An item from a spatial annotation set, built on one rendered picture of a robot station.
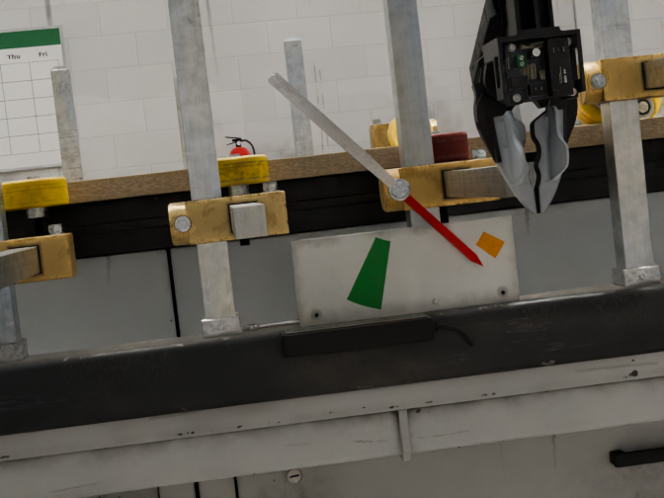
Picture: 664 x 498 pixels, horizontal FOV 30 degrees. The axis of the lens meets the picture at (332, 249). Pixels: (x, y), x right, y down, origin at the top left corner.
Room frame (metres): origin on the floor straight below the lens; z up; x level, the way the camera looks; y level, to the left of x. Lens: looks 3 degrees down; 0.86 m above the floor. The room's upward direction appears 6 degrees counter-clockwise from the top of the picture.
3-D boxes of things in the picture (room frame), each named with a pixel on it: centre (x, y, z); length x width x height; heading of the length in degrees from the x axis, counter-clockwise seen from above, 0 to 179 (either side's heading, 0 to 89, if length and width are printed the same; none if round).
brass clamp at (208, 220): (1.44, 0.12, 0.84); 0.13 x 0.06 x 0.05; 95
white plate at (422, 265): (1.44, -0.08, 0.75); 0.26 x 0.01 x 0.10; 95
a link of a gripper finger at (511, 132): (1.07, -0.17, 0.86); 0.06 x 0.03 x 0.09; 5
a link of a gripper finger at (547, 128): (1.08, -0.20, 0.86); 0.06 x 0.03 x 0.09; 5
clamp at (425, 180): (1.47, -0.13, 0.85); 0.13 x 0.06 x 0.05; 95
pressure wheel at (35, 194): (1.53, 0.36, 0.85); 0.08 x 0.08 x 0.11
